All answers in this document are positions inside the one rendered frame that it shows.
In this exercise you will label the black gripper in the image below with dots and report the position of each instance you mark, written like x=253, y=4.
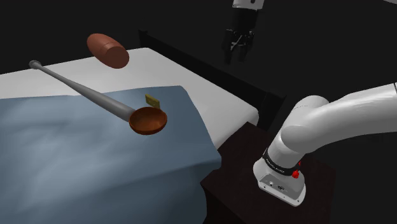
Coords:
x=244, y=19

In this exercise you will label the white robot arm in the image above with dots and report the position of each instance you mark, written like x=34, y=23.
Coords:
x=325, y=121

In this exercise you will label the small yellow flat card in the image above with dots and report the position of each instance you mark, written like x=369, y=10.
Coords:
x=152, y=101

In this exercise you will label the brown bowl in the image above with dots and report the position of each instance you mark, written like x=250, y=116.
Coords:
x=148, y=121

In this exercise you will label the grey baseball bat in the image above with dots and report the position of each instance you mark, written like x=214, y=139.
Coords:
x=83, y=91

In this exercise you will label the bed with blue blanket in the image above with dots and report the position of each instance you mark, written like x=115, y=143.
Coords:
x=93, y=155

